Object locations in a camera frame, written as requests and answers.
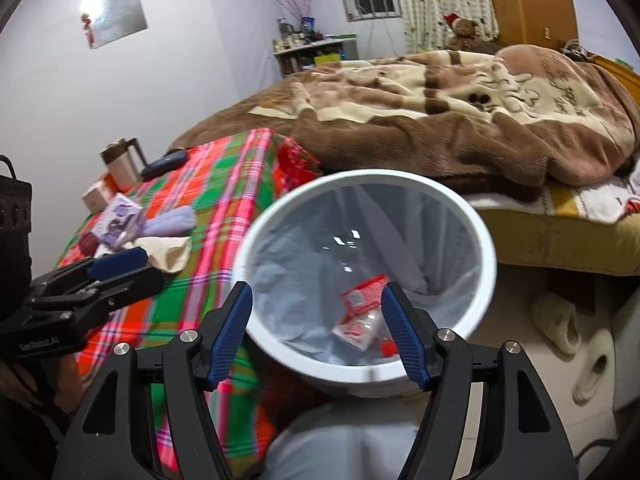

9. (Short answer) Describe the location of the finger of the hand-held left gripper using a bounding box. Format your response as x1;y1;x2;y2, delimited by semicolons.
30;247;150;302
27;266;165;320

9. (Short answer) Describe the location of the red snack wrapper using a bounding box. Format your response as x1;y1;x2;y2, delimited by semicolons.
341;274;391;318

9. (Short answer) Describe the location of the person's left hand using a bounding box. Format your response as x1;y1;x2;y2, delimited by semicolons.
0;360;83;416

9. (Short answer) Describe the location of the wooden wardrobe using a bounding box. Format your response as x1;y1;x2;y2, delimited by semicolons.
482;0;581;53

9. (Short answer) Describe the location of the steel travel mug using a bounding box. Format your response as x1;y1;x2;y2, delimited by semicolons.
100;137;149;186

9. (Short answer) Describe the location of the brown beige printed blanket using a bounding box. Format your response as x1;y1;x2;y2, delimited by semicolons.
167;45;638;191

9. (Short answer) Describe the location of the brown teddy bear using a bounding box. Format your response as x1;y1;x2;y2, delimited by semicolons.
442;12;501;53

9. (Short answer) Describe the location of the white and red wrapper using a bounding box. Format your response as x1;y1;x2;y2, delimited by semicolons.
332;310;388;352

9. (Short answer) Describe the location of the purple drink carton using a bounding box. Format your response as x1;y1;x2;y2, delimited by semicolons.
92;194;143;251

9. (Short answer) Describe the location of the yellow bed mattress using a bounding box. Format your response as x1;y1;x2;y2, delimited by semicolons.
462;190;640;277

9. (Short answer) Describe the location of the dark blue case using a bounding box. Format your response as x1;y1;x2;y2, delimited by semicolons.
141;150;188;181

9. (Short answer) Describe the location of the row of bottles and jars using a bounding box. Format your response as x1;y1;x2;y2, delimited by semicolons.
277;17;346;51

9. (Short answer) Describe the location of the plaid tablecloth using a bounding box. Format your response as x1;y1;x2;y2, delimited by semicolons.
55;128;326;476

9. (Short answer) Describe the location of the white patterned bed sheet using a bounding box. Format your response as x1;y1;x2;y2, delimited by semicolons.
542;165;640;226

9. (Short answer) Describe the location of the cream slipper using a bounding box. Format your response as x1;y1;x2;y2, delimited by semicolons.
572;330;617;403
531;290;583;356

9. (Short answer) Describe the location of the small white orange box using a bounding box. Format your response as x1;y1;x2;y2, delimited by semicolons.
81;175;121;213

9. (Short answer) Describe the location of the person's grey trouser leg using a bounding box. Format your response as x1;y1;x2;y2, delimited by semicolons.
265;400;426;480

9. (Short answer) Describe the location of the decorative twig bunch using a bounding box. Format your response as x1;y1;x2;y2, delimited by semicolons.
270;0;333;21

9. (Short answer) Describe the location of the red gift bag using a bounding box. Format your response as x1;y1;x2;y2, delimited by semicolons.
276;139;323;191

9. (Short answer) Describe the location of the clear plastic bin liner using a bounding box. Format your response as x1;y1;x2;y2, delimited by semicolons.
248;182;483;368

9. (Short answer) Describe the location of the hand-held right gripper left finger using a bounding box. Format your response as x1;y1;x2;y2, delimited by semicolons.
52;282;256;480

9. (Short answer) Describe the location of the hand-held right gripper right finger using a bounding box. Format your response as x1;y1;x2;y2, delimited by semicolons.
380;281;581;480

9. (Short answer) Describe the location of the white round trash bin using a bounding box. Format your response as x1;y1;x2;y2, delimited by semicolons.
232;169;497;400

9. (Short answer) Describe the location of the white wall shelf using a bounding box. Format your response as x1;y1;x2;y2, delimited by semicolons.
272;35;360;78

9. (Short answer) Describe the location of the silver foil wall sheet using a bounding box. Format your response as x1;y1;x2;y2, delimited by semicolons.
80;0;149;50

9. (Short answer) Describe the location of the purple fuzzy sock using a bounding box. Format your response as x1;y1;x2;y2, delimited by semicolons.
135;205;196;237

